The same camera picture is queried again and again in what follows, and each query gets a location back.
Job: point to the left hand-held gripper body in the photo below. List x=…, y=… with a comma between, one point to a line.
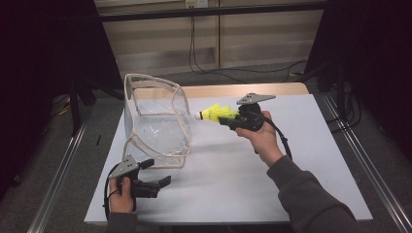
x=126, y=168

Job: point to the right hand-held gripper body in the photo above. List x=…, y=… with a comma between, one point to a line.
x=249, y=119

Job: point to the clear plastic bag beige trim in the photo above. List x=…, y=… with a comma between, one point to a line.
x=155, y=136

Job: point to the person's right hand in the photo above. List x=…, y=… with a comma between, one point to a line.
x=264, y=142

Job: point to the person's left hand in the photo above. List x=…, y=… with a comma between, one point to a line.
x=121, y=200

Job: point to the small black pen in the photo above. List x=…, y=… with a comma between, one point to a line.
x=98, y=139

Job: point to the black metal stand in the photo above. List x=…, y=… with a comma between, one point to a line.
x=75, y=106

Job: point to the black metal bar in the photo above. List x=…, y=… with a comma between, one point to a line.
x=194, y=13

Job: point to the black curtain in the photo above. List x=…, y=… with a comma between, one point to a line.
x=382, y=64
x=32, y=64

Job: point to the aluminium floor rail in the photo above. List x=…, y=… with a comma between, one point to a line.
x=366, y=161
x=53, y=191

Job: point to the white wall socket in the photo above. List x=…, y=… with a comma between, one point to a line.
x=196, y=3

